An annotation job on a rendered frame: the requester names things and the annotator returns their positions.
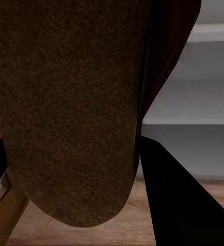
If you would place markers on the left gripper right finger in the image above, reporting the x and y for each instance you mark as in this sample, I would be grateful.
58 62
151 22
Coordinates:
183 213

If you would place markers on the sandal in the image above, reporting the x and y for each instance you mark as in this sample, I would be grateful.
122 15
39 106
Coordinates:
77 77

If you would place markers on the door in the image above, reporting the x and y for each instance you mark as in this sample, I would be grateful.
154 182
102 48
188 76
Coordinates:
13 203

